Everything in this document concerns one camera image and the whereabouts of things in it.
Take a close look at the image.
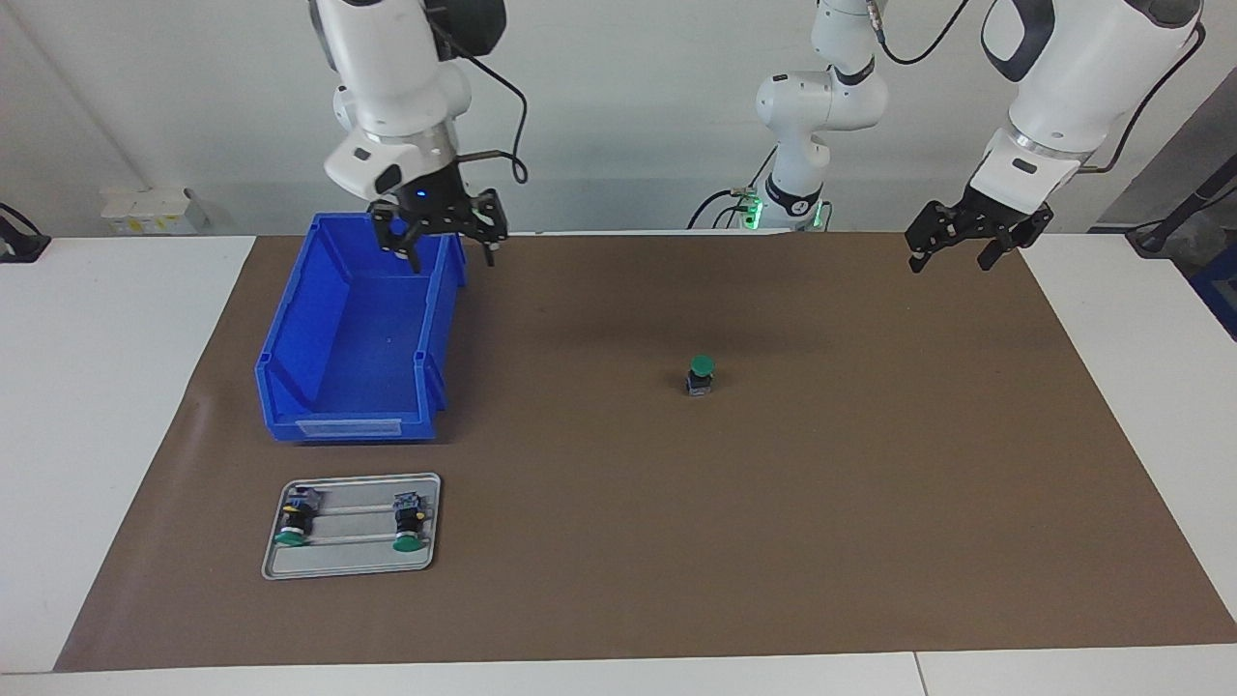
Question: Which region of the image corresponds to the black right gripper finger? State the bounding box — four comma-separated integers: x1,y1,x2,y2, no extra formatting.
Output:
369,206,424,276
462,188,510,268

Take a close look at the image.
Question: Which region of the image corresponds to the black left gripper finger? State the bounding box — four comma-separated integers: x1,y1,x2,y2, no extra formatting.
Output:
976,205,1055,273
905,199,969,276

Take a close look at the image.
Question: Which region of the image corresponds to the green button with white block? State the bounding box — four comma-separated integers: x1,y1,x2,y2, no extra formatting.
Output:
390,490,434,554

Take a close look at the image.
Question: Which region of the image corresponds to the blue plastic storage bin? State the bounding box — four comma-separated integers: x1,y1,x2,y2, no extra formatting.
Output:
254,211,470,444

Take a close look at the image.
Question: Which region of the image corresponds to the black pole stand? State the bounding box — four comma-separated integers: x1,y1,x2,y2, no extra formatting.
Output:
1125,153,1237,258

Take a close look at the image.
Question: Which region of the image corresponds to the blue crate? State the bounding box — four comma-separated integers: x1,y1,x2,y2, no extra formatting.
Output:
1191,242,1237,341

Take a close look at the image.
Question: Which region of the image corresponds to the silver metal tray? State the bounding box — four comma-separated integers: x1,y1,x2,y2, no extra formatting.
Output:
261,472,443,581

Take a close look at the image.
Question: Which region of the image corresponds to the brown table mat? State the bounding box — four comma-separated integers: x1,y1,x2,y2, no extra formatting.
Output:
53,232,1237,673

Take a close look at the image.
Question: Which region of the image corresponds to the black clamp base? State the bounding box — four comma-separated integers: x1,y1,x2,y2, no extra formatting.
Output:
0,202,52,264

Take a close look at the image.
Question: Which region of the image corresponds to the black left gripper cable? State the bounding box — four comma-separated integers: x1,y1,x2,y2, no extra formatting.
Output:
865,0,1209,176

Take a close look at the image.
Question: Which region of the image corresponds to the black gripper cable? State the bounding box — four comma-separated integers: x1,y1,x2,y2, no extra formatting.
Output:
865,0,1209,176
430,19,532,186

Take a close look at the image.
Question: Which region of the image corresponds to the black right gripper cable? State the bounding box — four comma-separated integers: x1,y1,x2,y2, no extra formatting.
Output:
430,19,532,186

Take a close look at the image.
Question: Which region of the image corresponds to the black base power cable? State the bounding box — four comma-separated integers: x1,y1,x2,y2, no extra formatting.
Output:
687,145,779,232

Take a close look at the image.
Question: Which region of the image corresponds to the white wall socket box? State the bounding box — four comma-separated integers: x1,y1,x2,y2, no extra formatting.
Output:
100,187,210,235

